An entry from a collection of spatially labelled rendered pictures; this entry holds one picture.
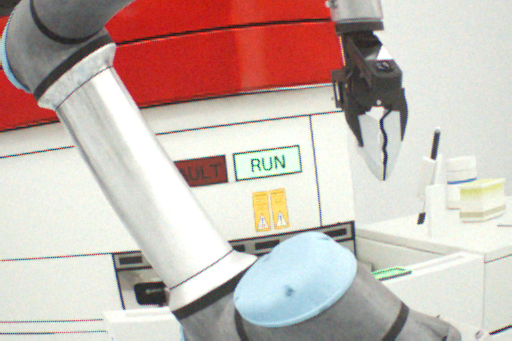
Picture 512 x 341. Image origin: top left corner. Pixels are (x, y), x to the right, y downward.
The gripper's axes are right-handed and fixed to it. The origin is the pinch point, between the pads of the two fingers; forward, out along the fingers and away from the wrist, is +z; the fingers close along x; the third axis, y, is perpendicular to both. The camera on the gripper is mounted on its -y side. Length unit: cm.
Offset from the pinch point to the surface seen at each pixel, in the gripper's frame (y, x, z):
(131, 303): 57, 28, 23
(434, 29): 207, -105, -26
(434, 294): -4.0, -5.7, 18.5
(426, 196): 25.2, -17.0, 7.4
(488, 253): -3.7, -15.9, 14.7
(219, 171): 58, 8, 1
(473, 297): -4.0, -13.0, 21.0
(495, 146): 207, -126, 16
